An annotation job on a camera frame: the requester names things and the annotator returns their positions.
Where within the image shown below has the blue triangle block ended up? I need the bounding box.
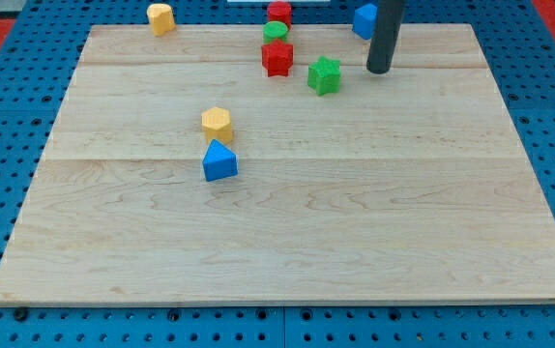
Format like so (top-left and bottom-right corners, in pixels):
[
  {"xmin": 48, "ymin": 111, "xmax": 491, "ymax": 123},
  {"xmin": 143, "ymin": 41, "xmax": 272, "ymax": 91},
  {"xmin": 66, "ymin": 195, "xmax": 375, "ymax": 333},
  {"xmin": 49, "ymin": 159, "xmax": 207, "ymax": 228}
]
[{"xmin": 202, "ymin": 139, "xmax": 238, "ymax": 182}]

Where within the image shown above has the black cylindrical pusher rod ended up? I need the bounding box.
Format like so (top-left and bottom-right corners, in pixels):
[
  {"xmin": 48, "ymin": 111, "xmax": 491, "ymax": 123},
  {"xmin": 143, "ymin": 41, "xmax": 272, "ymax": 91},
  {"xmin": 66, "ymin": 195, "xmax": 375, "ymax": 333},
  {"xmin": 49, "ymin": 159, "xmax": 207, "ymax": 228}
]
[{"xmin": 366, "ymin": 0, "xmax": 407, "ymax": 74}]

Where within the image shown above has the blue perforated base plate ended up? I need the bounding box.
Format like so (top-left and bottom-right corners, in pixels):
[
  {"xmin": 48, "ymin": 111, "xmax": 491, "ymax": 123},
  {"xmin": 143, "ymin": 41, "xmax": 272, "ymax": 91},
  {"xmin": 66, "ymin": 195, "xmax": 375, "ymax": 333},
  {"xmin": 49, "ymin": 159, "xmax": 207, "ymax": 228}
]
[{"xmin": 0, "ymin": 1, "xmax": 555, "ymax": 347}]

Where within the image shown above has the green cylinder block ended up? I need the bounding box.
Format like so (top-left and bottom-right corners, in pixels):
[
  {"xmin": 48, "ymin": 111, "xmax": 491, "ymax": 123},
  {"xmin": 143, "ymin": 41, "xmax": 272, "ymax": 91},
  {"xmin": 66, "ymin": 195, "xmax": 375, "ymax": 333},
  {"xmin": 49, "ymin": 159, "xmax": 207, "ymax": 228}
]
[{"xmin": 262, "ymin": 20, "xmax": 289, "ymax": 44}]

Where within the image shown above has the yellow heart block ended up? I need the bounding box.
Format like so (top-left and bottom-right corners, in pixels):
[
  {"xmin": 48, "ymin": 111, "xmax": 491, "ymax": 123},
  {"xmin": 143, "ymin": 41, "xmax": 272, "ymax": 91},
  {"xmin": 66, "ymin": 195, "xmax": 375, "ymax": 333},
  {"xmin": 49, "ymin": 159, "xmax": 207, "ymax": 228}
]
[{"xmin": 146, "ymin": 3, "xmax": 176, "ymax": 37}]

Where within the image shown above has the green star block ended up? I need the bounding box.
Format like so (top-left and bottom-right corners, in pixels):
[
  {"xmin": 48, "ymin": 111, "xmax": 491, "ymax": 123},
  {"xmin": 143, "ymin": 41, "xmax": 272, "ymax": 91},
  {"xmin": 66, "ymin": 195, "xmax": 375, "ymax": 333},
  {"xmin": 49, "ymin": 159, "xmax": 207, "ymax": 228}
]
[{"xmin": 307, "ymin": 56, "xmax": 341, "ymax": 96}]

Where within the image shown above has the red cylinder block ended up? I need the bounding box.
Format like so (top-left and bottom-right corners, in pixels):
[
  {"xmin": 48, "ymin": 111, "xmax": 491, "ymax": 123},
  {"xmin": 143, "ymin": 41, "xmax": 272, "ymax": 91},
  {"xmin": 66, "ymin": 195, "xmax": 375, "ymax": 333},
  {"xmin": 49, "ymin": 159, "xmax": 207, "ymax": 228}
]
[{"xmin": 267, "ymin": 1, "xmax": 292, "ymax": 29}]

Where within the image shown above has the red star block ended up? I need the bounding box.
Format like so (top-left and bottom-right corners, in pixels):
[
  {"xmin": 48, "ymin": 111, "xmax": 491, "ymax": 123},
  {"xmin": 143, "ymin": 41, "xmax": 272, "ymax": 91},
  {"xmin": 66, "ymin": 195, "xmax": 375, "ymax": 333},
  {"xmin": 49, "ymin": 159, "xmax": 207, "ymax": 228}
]
[{"xmin": 261, "ymin": 39, "xmax": 294, "ymax": 77}]

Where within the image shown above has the yellow hexagon block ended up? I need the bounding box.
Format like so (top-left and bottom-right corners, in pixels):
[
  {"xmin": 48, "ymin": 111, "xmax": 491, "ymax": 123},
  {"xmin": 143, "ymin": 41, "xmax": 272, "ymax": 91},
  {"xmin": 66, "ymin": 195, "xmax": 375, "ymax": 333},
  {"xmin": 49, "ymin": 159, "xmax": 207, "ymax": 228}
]
[{"xmin": 201, "ymin": 107, "xmax": 234, "ymax": 144}]

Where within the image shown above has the blue cube block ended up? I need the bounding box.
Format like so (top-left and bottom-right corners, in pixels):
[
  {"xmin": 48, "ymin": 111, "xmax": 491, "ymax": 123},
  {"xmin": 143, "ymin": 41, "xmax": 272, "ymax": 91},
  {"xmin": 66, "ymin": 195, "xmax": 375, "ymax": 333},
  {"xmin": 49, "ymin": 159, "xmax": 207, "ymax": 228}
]
[{"xmin": 352, "ymin": 4, "xmax": 377, "ymax": 40}]

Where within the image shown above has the light wooden board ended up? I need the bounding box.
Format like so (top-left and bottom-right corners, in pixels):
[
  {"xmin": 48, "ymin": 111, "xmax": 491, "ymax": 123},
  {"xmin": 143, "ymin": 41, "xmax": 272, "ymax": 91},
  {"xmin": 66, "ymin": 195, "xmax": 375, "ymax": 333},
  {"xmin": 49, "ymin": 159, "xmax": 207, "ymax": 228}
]
[{"xmin": 0, "ymin": 24, "xmax": 555, "ymax": 307}]

